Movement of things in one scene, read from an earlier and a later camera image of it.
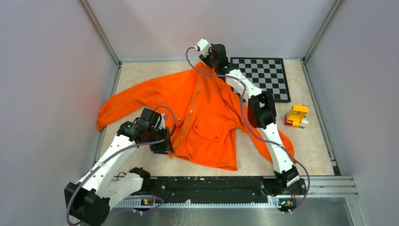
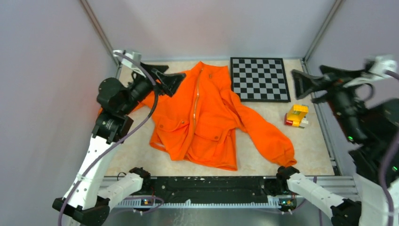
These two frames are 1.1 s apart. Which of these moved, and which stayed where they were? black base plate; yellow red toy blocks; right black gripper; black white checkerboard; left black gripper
Moved: right black gripper; left black gripper
Stayed: yellow red toy blocks; black base plate; black white checkerboard
